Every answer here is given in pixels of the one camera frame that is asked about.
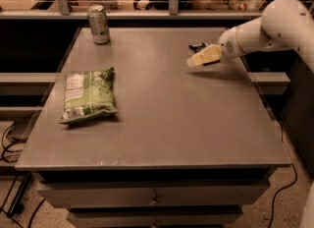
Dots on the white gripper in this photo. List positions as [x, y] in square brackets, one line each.
[228, 46]

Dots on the blue rxbar blueberry bar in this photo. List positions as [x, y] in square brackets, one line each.
[198, 47]

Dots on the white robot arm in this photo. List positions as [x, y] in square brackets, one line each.
[283, 25]

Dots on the green jalapeno chip bag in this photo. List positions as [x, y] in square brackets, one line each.
[88, 95]

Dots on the green white soda can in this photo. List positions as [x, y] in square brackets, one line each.
[98, 24]

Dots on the grey upper drawer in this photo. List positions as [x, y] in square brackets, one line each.
[132, 194]

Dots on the grey drawer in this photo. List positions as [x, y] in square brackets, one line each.
[132, 194]
[155, 217]

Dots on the metal upper drawer knob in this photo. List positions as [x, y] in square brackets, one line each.
[154, 201]

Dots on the grey lower drawer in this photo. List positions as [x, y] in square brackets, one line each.
[155, 217]

